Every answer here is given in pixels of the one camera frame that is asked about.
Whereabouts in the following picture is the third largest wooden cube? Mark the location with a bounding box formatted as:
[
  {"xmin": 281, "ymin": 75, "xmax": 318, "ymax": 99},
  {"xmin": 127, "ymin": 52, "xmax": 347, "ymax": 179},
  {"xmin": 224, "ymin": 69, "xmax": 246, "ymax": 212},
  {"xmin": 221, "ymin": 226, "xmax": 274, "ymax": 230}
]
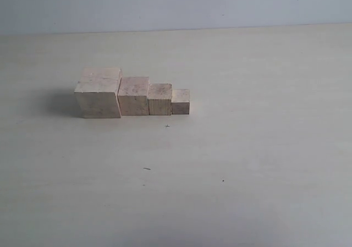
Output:
[{"xmin": 148, "ymin": 84, "xmax": 172, "ymax": 116}]

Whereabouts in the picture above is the second largest wooden cube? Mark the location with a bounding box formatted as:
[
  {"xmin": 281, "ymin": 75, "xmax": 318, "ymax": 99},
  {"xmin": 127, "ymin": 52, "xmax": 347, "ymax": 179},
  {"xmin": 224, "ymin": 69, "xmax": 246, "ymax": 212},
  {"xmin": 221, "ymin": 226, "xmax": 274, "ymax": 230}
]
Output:
[{"xmin": 118, "ymin": 76, "xmax": 149, "ymax": 116}]

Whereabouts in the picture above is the smallest wooden cube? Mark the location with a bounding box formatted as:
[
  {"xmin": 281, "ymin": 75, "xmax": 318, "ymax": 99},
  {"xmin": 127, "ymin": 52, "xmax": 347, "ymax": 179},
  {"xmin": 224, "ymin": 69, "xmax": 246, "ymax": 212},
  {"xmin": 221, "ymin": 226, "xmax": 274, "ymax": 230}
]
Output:
[{"xmin": 172, "ymin": 89, "xmax": 190, "ymax": 114}]

